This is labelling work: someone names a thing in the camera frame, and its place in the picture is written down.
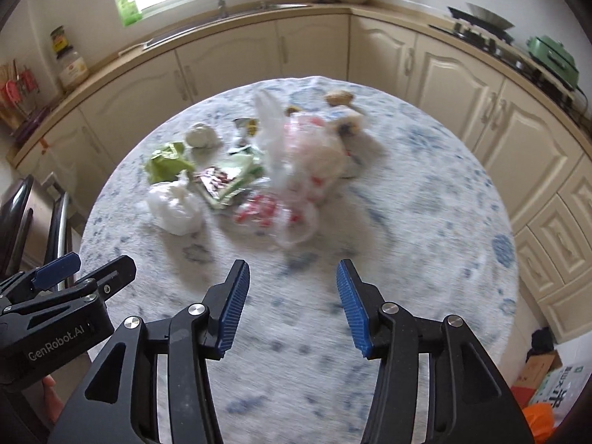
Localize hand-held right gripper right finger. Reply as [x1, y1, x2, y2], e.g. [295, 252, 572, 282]
[336, 259, 537, 444]

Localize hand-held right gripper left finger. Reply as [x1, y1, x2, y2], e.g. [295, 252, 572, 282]
[46, 259, 251, 444]

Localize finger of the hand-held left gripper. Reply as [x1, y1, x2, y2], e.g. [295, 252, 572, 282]
[55, 254, 137, 306]
[0, 252, 81, 315]

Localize clear plastic cup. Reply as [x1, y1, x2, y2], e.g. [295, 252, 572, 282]
[273, 203, 320, 250]

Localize green red snack packet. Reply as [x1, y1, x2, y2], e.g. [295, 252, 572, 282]
[194, 148, 264, 209]

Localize pink white plastic bag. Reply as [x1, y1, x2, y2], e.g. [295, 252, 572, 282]
[277, 113, 352, 204]

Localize small white paper ball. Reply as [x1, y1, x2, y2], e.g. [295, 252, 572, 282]
[185, 122, 218, 149]

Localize clear plastic bag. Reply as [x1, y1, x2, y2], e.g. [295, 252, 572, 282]
[252, 89, 297, 195]

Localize brown nut shell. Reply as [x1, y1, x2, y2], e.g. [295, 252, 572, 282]
[323, 90, 356, 107]

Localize person's left hand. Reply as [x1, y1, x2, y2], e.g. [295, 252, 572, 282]
[41, 374, 65, 428]

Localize blue floral tablecloth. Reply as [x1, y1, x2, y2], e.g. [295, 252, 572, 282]
[76, 75, 521, 444]

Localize purple tray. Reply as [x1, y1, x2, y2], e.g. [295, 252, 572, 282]
[9, 104, 54, 146]

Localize red chopstick holder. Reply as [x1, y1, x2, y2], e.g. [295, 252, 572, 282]
[0, 58, 42, 130]

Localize black cloth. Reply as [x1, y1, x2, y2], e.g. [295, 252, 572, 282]
[525, 326, 556, 361]

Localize red box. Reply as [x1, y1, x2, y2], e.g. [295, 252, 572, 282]
[511, 384, 537, 410]

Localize plain cardboard box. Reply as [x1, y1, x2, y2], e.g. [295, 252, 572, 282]
[518, 349, 562, 387]

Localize large glass jar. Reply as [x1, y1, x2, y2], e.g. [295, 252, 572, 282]
[56, 46, 90, 91]

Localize cream cabinet drawer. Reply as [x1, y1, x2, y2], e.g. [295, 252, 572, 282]
[513, 194, 592, 287]
[555, 152, 592, 223]
[536, 268, 592, 345]

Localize orange plastic bag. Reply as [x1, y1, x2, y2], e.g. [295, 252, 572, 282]
[520, 402, 567, 444]

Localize white rice bag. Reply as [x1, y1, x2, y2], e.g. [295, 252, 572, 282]
[527, 363, 586, 419]

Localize small jar yellow label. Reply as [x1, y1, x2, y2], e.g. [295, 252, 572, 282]
[50, 25, 70, 54]

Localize cream base cabinets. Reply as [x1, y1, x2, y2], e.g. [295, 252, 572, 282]
[11, 9, 592, 347]

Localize green detergent pouch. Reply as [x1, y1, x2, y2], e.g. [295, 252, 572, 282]
[115, 0, 143, 27]

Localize black gas stove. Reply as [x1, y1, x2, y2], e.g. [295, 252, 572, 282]
[428, 23, 592, 116]

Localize wooden board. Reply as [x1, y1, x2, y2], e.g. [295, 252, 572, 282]
[509, 55, 586, 102]

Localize beige kitchen countertop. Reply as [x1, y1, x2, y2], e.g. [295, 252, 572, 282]
[9, 2, 592, 162]

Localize stainless steel sink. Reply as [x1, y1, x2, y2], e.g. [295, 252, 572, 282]
[145, 2, 315, 47]

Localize green electric pot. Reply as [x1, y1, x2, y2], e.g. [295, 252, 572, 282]
[527, 34, 581, 91]

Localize steel wok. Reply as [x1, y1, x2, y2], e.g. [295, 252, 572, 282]
[465, 2, 516, 33]

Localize metal frame chair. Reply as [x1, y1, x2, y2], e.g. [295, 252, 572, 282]
[0, 175, 75, 283]

